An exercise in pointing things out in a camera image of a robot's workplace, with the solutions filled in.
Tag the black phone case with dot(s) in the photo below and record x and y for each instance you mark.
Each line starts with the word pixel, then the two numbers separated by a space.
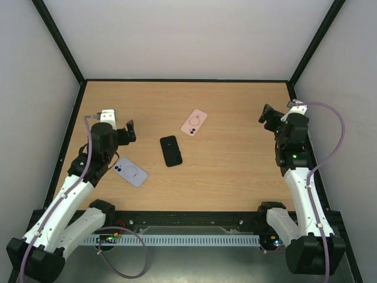
pixel 171 152

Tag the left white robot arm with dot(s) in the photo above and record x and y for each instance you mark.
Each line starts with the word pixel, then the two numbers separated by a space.
pixel 43 251

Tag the lilac phone case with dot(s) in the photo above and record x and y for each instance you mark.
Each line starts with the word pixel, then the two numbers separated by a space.
pixel 129 171

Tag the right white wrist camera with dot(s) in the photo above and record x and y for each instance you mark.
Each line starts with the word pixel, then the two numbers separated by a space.
pixel 295 106

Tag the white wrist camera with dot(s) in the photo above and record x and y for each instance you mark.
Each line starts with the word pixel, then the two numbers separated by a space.
pixel 107 116
pixel 295 106

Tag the black aluminium frame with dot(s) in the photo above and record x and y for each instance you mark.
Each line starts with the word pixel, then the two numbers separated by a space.
pixel 175 110

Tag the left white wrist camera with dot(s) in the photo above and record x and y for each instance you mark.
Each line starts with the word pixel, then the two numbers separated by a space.
pixel 107 116

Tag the pink phone case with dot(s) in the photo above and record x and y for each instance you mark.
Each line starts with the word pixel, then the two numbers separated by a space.
pixel 194 122

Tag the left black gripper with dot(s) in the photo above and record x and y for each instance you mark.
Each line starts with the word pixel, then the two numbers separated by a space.
pixel 124 140

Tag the grey slotted cable duct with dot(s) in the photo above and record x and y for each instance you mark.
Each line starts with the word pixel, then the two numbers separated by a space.
pixel 176 240

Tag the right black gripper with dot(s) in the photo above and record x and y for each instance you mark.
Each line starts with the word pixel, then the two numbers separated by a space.
pixel 273 118

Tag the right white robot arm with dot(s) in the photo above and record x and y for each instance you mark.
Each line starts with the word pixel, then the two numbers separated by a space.
pixel 311 244

